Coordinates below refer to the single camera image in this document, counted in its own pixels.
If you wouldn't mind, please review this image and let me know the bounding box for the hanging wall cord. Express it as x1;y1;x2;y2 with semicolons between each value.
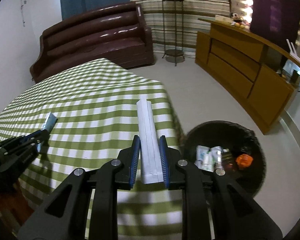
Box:
20;0;28;28

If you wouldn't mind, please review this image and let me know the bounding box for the dark brown leather sofa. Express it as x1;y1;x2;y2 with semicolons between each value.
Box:
29;1;154;84

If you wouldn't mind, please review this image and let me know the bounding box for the wooden cabinet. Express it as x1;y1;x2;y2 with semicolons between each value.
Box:
195;17;300;135

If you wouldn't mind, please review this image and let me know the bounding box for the reddish brown wooden furniture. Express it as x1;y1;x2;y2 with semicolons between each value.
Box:
0;180;34;227

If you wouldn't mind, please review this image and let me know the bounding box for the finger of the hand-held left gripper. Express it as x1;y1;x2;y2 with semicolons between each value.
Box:
0;133;50;173
0;129;46;153

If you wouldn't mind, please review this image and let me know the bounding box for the tall metal plant stand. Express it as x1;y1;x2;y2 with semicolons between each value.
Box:
161;0;186;67

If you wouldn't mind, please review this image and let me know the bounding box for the small silver blue packet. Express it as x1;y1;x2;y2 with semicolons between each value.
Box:
43;112;58;132

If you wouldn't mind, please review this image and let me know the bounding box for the green checked tablecloth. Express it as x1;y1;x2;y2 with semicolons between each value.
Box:
0;57;184;240

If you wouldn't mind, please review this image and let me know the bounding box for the flat white box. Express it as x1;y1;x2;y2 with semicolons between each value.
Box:
214;14;233;23

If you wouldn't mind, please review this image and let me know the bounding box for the round bin with black liner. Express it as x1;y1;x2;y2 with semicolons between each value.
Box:
184;121;268;198

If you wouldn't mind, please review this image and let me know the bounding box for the long white paper box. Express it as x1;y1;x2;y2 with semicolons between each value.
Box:
136;99;164;184

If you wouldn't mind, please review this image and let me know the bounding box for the white router with antennas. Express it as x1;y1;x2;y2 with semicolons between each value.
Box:
286;39;300;67

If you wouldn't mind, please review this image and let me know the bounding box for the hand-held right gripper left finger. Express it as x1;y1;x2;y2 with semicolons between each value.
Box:
17;135;141;240

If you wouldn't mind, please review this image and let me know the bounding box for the purple curtain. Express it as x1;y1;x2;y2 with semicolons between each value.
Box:
250;0;300;39

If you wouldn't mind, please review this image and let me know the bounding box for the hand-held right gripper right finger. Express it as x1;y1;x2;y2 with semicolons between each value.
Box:
159;135;283;240

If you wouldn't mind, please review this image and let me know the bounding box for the white and teal tube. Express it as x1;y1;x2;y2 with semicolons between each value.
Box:
210;146;224;170

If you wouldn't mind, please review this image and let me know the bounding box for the orange plastic bag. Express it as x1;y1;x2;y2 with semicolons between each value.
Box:
236;154;254;170

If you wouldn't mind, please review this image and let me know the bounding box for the white printed plastic package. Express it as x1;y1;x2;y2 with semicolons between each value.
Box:
195;145;212;172

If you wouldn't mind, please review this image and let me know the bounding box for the mouse plush toy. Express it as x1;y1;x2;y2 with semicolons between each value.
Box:
229;12;247;29

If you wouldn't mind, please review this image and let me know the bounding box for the striped curtain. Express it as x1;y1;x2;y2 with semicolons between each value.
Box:
129;0;232;59

